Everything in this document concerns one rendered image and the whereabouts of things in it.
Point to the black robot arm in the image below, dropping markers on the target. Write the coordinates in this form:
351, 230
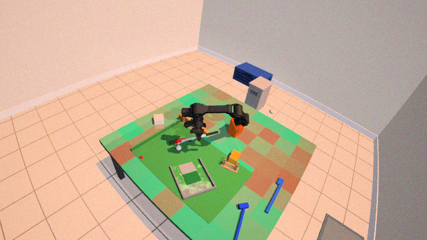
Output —
198, 110

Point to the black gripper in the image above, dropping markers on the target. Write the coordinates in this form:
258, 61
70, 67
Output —
198, 124

